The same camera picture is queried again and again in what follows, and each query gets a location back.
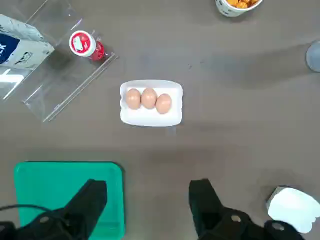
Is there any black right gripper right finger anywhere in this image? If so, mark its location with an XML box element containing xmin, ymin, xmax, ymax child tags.
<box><xmin>188</xmin><ymin>178</ymin><xmax>306</xmax><ymax>240</ymax></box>

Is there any blue and white milk carton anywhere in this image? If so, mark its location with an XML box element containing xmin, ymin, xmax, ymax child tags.
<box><xmin>0</xmin><ymin>13</ymin><xmax>56</xmax><ymax>70</ymax></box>

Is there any white cup of orange snacks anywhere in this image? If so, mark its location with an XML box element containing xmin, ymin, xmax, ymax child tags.
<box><xmin>215</xmin><ymin>0</ymin><xmax>264</xmax><ymax>18</ymax></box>

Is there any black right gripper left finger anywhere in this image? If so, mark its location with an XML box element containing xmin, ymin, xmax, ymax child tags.
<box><xmin>0</xmin><ymin>178</ymin><xmax>109</xmax><ymax>240</ymax></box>

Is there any green plastic tray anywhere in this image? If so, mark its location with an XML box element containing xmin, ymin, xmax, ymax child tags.
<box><xmin>13</xmin><ymin>161</ymin><xmax>125</xmax><ymax>240</ymax></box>

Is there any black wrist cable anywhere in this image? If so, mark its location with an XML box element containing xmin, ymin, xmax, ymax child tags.
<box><xmin>0</xmin><ymin>204</ymin><xmax>69</xmax><ymax>224</ymax></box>

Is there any white egg box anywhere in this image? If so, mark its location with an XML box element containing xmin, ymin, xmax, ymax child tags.
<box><xmin>119</xmin><ymin>79</ymin><xmax>184</xmax><ymax>127</ymax></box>

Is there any clear drinking glass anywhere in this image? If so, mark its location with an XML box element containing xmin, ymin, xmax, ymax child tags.
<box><xmin>305</xmin><ymin>39</ymin><xmax>320</xmax><ymax>74</ymax></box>

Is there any clear acrylic stepped shelf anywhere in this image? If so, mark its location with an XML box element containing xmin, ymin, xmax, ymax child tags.
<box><xmin>0</xmin><ymin>0</ymin><xmax>119</xmax><ymax>123</ymax></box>

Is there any brown egg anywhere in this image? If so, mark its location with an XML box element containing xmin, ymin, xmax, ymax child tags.
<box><xmin>155</xmin><ymin>93</ymin><xmax>172</xmax><ymax>115</ymax></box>
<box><xmin>125</xmin><ymin>88</ymin><xmax>142</xmax><ymax>110</ymax></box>
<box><xmin>140</xmin><ymin>87</ymin><xmax>158</xmax><ymax>110</ymax></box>

